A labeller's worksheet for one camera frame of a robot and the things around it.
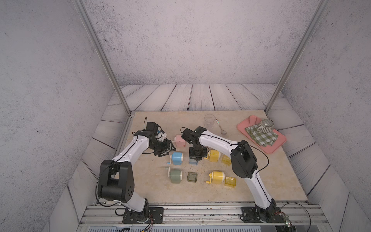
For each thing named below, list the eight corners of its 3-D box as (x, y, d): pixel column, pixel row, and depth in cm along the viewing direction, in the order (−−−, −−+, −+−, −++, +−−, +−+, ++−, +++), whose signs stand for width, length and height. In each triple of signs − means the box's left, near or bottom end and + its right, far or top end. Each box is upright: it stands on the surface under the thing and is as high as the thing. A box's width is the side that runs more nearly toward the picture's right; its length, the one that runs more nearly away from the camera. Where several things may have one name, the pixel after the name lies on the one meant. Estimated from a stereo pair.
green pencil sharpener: (171, 183, 85) (169, 178, 79) (171, 174, 89) (170, 168, 83) (180, 183, 85) (179, 178, 79) (181, 174, 89) (180, 168, 83)
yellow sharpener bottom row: (206, 184, 85) (207, 179, 79) (205, 177, 88) (206, 171, 82) (222, 184, 85) (225, 179, 79) (221, 177, 88) (224, 171, 82)
